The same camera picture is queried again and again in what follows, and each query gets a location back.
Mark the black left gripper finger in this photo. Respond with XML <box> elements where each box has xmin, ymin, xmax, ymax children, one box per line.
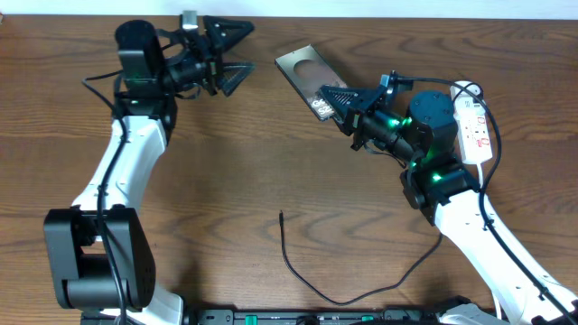
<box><xmin>217</xmin><ymin>61</ymin><xmax>256</xmax><ymax>97</ymax></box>
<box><xmin>202</xmin><ymin>15</ymin><xmax>255</xmax><ymax>52</ymax></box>

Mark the Galaxy S25 Ultra smartphone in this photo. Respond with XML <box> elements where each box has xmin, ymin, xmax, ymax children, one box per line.
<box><xmin>275</xmin><ymin>44</ymin><xmax>347</xmax><ymax>121</ymax></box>

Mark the black USB charging cable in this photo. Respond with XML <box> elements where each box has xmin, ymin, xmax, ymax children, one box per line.
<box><xmin>278</xmin><ymin>209</ymin><xmax>444</xmax><ymax>307</ymax></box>

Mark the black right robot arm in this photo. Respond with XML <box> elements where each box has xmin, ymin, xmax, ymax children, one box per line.
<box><xmin>319</xmin><ymin>73</ymin><xmax>577</xmax><ymax>324</ymax></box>

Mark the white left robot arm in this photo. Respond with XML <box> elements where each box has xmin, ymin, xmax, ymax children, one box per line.
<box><xmin>43</xmin><ymin>11</ymin><xmax>254</xmax><ymax>324</ymax></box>

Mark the white USB charger adapter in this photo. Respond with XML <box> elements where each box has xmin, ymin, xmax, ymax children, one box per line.
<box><xmin>453</xmin><ymin>95</ymin><xmax>485</xmax><ymax>120</ymax></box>

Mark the white power strip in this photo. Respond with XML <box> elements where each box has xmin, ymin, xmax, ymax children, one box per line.
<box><xmin>450</xmin><ymin>86</ymin><xmax>493</xmax><ymax>165</ymax></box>

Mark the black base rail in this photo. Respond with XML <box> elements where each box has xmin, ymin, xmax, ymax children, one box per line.
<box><xmin>80</xmin><ymin>307</ymin><xmax>498</xmax><ymax>325</ymax></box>

